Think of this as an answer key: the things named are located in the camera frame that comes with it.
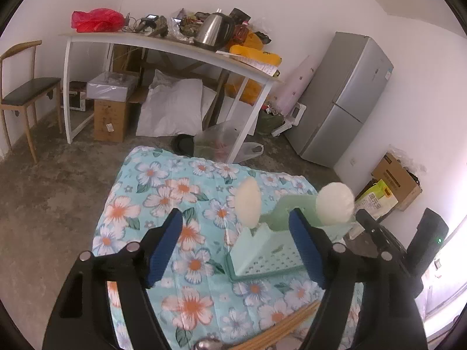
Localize steel electric kettle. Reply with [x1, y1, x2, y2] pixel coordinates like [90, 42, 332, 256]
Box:
[193, 8, 236, 52]

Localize floral blue blanket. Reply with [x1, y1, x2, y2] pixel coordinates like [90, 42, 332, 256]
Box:
[91, 146, 365, 350]

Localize red plastic bag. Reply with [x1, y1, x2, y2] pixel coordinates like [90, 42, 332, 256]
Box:
[71, 8, 125, 33]

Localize white desk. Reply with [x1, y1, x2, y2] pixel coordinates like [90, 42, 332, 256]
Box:
[60, 31, 285, 165]

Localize amber bottle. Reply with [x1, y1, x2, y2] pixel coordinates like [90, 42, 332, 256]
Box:
[233, 22, 252, 44]

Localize green white rice bag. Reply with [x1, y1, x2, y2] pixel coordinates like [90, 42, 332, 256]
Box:
[356, 179, 399, 221]

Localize silver refrigerator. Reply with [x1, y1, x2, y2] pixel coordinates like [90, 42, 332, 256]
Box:
[285, 31, 394, 168]

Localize brown crumpled clutter pile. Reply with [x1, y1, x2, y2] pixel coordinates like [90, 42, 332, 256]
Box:
[161, 9, 205, 39]

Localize white wrapped box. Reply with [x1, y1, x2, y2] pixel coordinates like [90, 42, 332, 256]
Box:
[87, 72, 138, 101]

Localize wooden chair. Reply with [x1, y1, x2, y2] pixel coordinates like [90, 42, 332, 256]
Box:
[0, 40, 62, 163]

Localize open cardboard box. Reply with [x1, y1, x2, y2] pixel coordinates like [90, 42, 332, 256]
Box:
[371, 151, 423, 212]

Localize black handheld device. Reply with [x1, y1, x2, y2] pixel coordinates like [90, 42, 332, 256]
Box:
[135, 14, 161, 32]

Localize orange yellow bag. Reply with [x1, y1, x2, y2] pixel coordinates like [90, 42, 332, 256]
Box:
[226, 76, 272, 106]

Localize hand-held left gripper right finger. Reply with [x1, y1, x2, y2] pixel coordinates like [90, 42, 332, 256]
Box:
[289, 207, 428, 350]

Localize brown cardboard box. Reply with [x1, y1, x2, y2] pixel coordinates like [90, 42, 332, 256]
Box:
[94, 97, 134, 143]

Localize green plastic utensil holder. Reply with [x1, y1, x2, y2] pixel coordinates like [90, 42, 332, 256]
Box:
[225, 193, 356, 283]

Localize pink rolled mat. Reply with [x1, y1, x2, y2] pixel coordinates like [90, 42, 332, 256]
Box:
[272, 55, 320, 117]

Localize white plastic spoon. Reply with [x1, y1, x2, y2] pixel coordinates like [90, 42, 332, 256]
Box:
[316, 182, 355, 227]
[233, 177, 261, 228]

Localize white sack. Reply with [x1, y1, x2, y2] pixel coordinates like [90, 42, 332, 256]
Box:
[136, 69, 216, 137]

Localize black packet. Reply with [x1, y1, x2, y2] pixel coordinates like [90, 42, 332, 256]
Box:
[229, 8, 252, 26]

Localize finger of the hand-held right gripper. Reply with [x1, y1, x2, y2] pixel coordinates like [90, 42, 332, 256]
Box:
[356, 208, 424, 298]

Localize printed paper sheet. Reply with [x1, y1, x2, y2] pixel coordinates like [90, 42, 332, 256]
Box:
[215, 50, 278, 77]

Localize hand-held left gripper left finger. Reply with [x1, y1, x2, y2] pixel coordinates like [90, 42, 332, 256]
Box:
[42, 208, 183, 350]

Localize clear plastic bag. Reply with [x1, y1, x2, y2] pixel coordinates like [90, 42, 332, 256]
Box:
[193, 120, 264, 164]

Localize black round object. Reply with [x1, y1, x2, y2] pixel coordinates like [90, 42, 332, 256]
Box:
[172, 134, 196, 155]

